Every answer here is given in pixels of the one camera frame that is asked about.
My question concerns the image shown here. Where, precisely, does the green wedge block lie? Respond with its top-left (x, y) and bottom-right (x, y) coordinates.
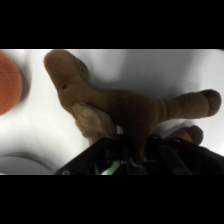
top-left (100, 161), bottom-right (120, 175)

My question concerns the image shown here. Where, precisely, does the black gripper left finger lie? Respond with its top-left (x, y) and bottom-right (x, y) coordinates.
top-left (96, 134), bottom-right (135, 175)

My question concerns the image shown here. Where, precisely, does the brown plush deer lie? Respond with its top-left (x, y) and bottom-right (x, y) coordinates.
top-left (43, 49), bottom-right (223, 161)

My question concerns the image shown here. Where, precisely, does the orange pumpkin plush toy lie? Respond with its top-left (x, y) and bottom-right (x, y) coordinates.
top-left (0, 49), bottom-right (24, 117)

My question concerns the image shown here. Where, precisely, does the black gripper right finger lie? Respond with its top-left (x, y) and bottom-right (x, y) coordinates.
top-left (145, 134), bottom-right (193, 175)

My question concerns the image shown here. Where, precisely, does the grey metal bowl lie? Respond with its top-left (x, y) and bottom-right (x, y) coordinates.
top-left (0, 155), bottom-right (55, 175)

